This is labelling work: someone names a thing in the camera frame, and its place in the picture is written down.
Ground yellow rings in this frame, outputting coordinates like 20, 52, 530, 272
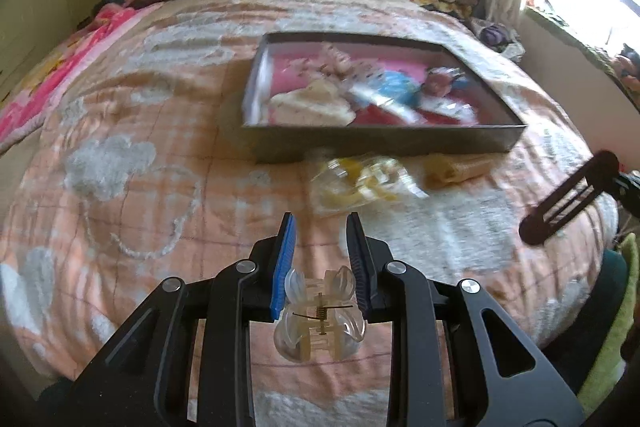
308, 155, 432, 214

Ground dark maroon long hair clip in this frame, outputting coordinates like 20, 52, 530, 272
518, 150, 620, 246

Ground blue square hair clip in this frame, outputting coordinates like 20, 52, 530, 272
450, 75, 474, 92

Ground clothes on window sill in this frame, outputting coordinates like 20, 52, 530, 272
524, 0, 639, 112

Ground orange cloud pattern quilt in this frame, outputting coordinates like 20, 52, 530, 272
0, 0, 622, 427

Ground pink fluffy pompom hair tie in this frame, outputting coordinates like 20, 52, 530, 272
423, 67, 454, 98

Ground pink cartoon blanket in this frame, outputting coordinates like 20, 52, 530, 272
0, 3, 160, 152

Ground polka dot fabric bow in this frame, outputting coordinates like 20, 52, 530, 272
290, 42, 384, 81

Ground earring card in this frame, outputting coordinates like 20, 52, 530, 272
419, 98, 478, 126

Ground white card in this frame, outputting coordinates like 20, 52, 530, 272
349, 83, 424, 126

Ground clear pearl claw clip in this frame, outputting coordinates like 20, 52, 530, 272
273, 265, 367, 363

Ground grey tray box pink inside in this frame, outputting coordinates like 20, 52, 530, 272
240, 31, 526, 162

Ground floral fabric laundry bag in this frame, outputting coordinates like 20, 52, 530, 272
470, 17, 525, 63

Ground amber spiral hair clip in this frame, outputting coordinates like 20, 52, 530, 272
424, 154, 495, 187

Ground cream claw hair clip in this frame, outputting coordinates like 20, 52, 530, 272
268, 80, 356, 127

